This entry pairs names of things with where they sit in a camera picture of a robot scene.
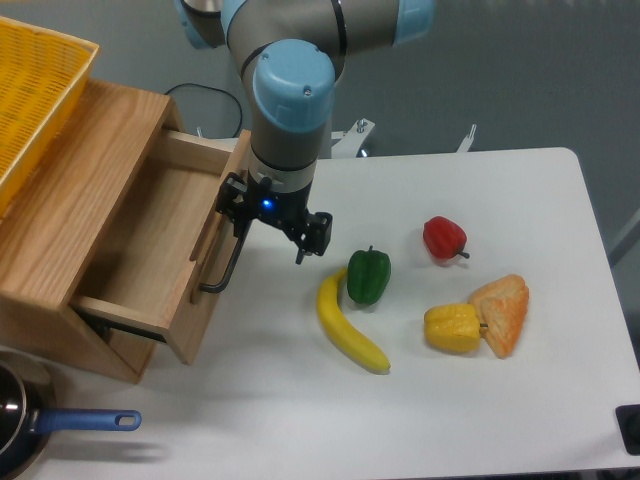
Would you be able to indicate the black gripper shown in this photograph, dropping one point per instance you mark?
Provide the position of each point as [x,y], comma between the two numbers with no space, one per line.
[243,201]

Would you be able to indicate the wooden top drawer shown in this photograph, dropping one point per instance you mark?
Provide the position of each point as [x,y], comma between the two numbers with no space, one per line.
[165,241]

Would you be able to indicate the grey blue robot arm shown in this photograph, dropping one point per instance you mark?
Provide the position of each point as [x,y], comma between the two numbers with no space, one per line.
[289,56]

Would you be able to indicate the wooden drawer cabinet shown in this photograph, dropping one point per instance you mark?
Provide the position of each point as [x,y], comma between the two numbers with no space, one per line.
[55,225]

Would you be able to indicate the green toy bell pepper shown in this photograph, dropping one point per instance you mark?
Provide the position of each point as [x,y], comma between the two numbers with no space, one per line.
[368,274]

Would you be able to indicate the yellow toy banana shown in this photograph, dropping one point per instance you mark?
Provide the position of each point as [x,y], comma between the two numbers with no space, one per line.
[348,340]

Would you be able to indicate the red toy bell pepper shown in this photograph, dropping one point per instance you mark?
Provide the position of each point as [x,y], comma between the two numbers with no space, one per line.
[444,239]

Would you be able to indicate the yellow toy bell pepper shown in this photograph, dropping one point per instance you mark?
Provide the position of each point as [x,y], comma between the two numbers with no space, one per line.
[453,328]

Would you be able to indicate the orange toy croissant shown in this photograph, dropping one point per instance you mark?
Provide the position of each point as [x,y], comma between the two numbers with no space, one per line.
[502,305]

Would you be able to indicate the yellow plastic basket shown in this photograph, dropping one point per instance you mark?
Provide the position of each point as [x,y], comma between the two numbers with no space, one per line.
[43,74]

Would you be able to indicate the black corner device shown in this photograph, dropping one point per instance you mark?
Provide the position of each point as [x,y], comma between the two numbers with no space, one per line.
[628,421]

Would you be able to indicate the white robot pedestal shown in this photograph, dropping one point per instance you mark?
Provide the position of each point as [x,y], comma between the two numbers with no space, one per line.
[350,143]

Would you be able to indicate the blue handled frying pan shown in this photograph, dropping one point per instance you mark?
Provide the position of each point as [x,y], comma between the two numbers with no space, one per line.
[28,419]

